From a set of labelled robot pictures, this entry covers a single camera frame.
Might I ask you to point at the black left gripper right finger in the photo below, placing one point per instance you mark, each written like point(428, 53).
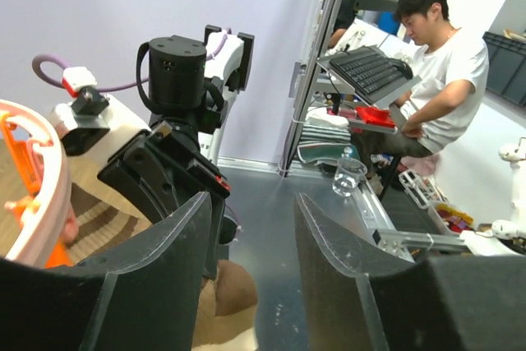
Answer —
point(358, 297)

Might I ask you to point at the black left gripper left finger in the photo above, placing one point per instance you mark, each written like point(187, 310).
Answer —
point(140, 295)

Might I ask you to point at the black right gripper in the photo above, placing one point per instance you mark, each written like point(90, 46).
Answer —
point(161, 170)

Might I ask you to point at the pink round clip hanger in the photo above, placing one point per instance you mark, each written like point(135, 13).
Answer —
point(45, 215)

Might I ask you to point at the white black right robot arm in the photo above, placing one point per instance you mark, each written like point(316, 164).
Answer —
point(179, 91)

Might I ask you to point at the clear plastic cup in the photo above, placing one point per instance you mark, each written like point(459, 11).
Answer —
point(349, 173)

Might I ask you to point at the black keyboard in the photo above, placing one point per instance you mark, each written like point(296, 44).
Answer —
point(369, 71)

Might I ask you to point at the seated person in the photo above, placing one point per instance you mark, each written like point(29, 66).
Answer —
point(452, 65)

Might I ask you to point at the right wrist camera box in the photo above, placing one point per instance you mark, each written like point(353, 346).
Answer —
point(93, 125)

